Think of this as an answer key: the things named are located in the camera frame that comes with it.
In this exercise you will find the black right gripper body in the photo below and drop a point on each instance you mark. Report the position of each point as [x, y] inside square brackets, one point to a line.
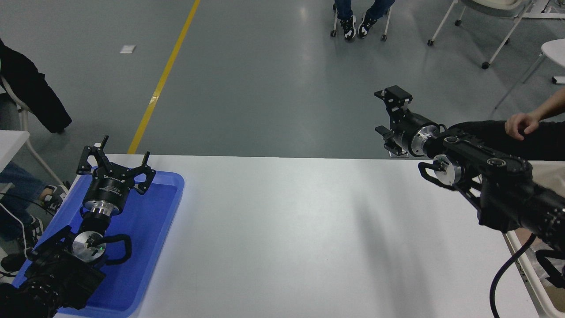
[407, 130]

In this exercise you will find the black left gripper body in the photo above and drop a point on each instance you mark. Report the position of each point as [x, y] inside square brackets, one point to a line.
[109, 187]

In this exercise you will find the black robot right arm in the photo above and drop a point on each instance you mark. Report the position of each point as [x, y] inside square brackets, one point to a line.
[503, 185]

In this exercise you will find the person's forearm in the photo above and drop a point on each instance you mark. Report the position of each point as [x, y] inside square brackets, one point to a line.
[551, 106]

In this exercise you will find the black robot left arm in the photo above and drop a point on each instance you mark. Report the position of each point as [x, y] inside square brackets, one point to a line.
[57, 274]

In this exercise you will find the person's hand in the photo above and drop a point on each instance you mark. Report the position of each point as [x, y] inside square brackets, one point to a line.
[521, 124]

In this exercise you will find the blue plastic tray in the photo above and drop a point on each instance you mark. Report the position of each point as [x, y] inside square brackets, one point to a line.
[150, 221]

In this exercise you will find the small white table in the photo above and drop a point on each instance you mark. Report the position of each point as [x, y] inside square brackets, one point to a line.
[11, 148]

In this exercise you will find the person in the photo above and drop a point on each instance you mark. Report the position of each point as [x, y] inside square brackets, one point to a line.
[543, 143]
[348, 24]
[26, 88]

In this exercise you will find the white paper sheet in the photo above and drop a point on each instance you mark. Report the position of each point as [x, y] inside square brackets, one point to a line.
[127, 49]

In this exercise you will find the small black object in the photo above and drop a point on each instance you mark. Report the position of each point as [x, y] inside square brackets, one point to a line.
[12, 263]

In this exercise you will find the beige seat wheeled chair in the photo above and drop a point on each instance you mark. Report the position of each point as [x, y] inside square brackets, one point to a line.
[490, 3]

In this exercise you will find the large pale bin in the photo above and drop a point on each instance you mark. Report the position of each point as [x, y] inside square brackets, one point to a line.
[551, 172]

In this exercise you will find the round white table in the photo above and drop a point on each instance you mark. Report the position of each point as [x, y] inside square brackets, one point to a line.
[557, 52]

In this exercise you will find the white furniture base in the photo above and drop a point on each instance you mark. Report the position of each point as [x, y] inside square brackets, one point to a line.
[545, 15]

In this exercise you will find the white frame chair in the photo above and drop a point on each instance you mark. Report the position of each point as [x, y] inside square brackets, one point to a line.
[44, 162]

